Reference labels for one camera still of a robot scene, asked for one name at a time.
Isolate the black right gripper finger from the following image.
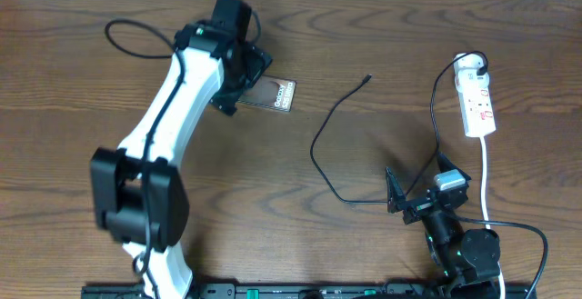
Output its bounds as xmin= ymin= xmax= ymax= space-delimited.
xmin=436 ymin=152 xmax=471 ymax=181
xmin=386 ymin=167 xmax=406 ymax=214

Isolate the black USB charging cable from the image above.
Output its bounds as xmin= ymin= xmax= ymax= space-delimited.
xmin=309 ymin=50 xmax=490 ymax=205

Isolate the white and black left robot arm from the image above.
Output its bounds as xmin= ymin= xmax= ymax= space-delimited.
xmin=81 ymin=0 xmax=272 ymax=298

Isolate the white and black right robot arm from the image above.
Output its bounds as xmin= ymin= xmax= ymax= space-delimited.
xmin=386 ymin=154 xmax=500 ymax=298

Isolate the white power strip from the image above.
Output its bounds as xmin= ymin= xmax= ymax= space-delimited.
xmin=453 ymin=53 xmax=497 ymax=138

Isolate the white power strip cord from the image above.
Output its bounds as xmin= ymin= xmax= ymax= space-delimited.
xmin=478 ymin=135 xmax=507 ymax=299

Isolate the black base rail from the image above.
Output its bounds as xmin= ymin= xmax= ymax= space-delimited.
xmin=80 ymin=282 xmax=537 ymax=299

